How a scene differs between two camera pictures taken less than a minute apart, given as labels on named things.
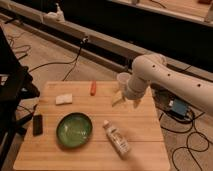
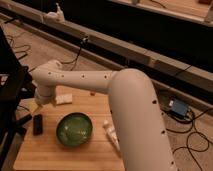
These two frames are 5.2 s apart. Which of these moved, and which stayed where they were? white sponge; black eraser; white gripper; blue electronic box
Moved: white gripper
Stayed: blue electronic box; white sponge; black eraser
